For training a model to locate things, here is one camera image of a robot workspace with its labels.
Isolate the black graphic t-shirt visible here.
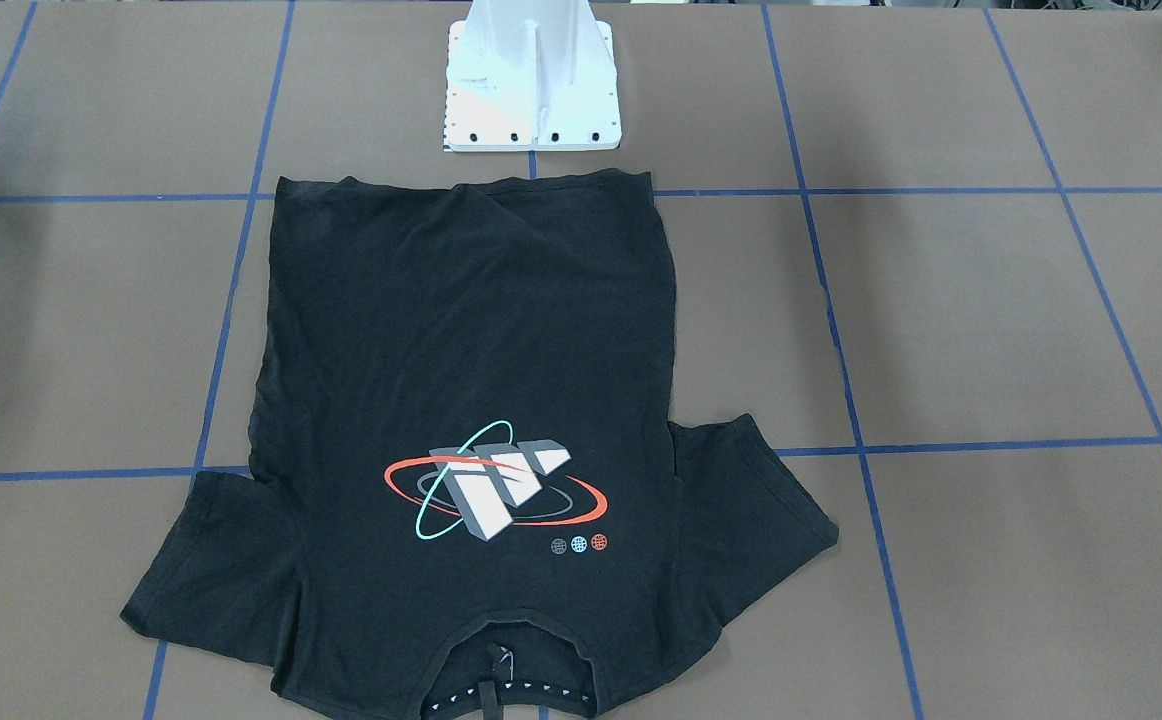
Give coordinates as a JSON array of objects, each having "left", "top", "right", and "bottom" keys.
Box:
[{"left": 121, "top": 170, "right": 840, "bottom": 719}]

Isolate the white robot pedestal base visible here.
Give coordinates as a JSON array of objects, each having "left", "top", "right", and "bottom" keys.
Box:
[{"left": 442, "top": 1, "right": 623, "bottom": 152}]

